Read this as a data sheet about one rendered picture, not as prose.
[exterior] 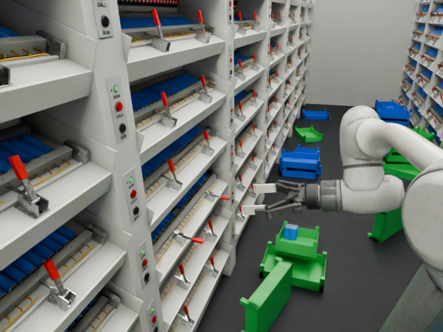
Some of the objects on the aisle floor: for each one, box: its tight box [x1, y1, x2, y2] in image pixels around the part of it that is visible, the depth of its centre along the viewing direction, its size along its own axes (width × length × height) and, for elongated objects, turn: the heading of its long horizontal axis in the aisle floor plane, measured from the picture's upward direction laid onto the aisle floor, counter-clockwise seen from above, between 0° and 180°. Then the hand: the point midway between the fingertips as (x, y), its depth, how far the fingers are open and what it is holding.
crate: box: [240, 256, 293, 332], centre depth 134 cm, size 8×30×20 cm, turn 147°
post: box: [0, 0, 165, 332], centre depth 71 cm, size 20×9×173 cm, turn 74°
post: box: [233, 0, 272, 205], centre depth 190 cm, size 20×9×173 cm, turn 74°
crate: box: [260, 241, 327, 292], centre depth 160 cm, size 30×20×8 cm
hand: (253, 198), depth 101 cm, fingers open, 13 cm apart
